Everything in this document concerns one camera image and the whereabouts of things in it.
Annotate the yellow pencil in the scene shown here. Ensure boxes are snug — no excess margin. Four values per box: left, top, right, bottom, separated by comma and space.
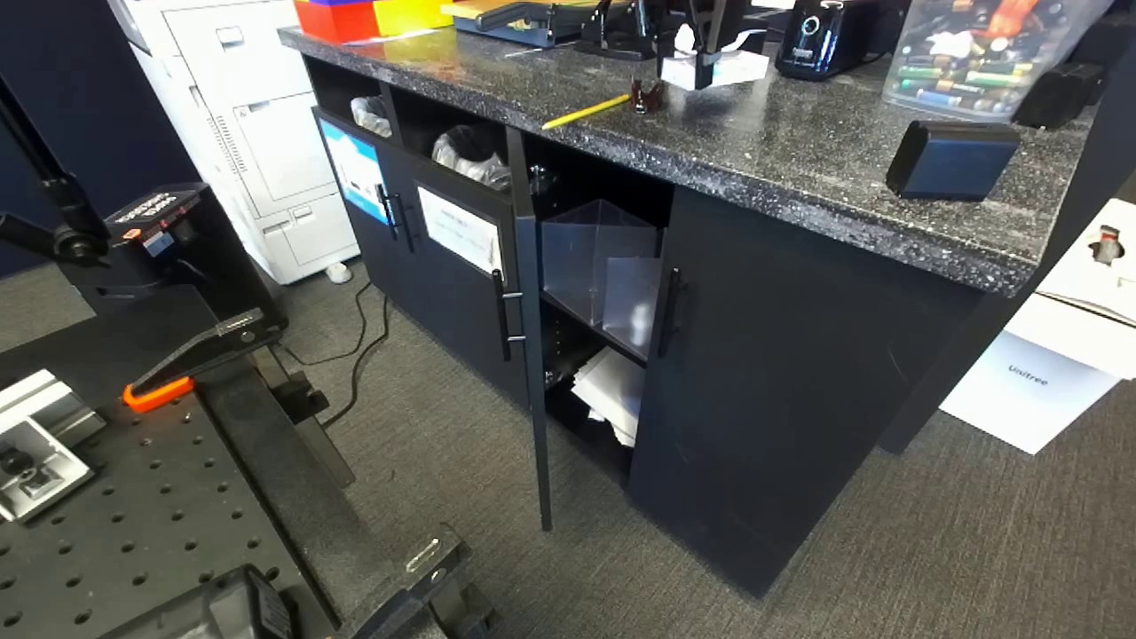
539, 88, 640, 135

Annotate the dark blue device white logo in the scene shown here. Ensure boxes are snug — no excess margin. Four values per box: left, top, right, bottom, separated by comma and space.
773, 0, 853, 85

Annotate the dark counter cabinet body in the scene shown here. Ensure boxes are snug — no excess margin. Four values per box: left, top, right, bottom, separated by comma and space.
297, 49, 1040, 604

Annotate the clear plastic bin bag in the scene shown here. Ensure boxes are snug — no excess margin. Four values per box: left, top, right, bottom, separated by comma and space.
429, 120, 515, 194

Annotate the yellow plastic box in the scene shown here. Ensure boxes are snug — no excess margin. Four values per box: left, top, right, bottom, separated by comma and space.
368, 0, 458, 39

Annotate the clear acrylic box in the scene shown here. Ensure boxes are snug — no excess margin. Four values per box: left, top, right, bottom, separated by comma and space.
537, 194, 668, 366

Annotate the white paper label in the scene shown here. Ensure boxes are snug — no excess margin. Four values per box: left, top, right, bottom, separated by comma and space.
412, 184, 509, 280

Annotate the white plastic bin bag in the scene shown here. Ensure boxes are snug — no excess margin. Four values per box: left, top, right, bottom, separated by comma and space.
348, 91, 399, 143

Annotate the small black box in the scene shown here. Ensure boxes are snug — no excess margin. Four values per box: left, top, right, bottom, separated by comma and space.
884, 118, 1026, 201

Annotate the red plastic box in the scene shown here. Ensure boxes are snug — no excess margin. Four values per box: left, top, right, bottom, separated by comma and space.
291, 0, 382, 46

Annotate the blue paper label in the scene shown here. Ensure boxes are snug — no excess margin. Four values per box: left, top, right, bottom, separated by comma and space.
315, 118, 393, 230

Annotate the open black cabinet door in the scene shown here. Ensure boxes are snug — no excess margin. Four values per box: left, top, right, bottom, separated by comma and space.
505, 125, 557, 537

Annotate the black bin panel blue label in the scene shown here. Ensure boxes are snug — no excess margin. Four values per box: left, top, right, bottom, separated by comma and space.
309, 103, 416, 290

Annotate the black bin panel white label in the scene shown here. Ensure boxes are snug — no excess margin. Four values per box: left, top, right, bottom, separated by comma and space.
386, 150, 526, 409

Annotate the black bag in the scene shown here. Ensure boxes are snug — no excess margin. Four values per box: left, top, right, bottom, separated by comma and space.
1012, 55, 1111, 132

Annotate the white filing cabinet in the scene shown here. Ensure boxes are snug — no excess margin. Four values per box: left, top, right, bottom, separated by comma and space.
106, 0, 362, 286

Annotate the white box penguin sticker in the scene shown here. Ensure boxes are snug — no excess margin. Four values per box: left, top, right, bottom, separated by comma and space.
1033, 193, 1136, 384

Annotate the white paper sheet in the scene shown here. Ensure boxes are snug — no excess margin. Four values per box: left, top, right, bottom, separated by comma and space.
936, 325, 1122, 461

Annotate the black device orange label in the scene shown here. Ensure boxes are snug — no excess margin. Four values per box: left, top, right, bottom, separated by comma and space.
99, 177, 221, 259

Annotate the black perforated robot table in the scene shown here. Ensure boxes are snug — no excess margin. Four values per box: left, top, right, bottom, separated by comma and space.
0, 384, 500, 639

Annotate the black closed door handle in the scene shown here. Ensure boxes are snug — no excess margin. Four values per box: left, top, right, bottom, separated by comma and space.
648, 259, 689, 361

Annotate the black floor cable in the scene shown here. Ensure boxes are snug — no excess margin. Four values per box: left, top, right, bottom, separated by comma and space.
272, 272, 393, 430

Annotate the bar clamp orange handle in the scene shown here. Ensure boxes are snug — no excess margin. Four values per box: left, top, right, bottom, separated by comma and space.
117, 301, 272, 419

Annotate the black camera stand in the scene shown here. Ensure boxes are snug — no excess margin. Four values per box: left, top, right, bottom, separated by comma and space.
0, 78, 117, 271

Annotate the aluminium extrusion bracket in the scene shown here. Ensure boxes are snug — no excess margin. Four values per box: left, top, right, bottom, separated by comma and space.
0, 366, 110, 524

